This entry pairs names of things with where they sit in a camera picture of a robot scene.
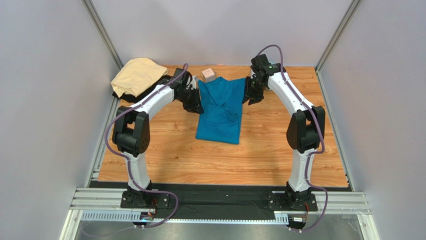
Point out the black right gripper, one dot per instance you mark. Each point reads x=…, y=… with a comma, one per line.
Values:
x=252, y=90

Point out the black t shirt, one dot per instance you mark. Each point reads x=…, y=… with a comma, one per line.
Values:
x=134, y=99

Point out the aluminium frame rail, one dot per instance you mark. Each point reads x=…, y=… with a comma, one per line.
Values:
x=342, y=214

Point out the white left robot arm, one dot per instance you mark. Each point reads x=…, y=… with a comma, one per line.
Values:
x=131, y=135

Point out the beige t shirt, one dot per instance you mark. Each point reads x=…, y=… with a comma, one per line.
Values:
x=136, y=76

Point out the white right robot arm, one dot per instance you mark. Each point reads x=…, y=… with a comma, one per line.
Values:
x=305, y=132

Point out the pink cube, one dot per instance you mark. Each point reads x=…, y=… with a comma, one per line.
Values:
x=208, y=75

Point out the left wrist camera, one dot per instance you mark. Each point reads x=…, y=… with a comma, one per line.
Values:
x=193, y=82

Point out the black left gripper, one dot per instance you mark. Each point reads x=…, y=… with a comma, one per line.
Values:
x=196, y=106

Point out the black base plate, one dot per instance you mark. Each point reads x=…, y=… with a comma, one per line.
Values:
x=218, y=202

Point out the blue t shirt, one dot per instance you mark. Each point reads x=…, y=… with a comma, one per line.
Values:
x=222, y=103

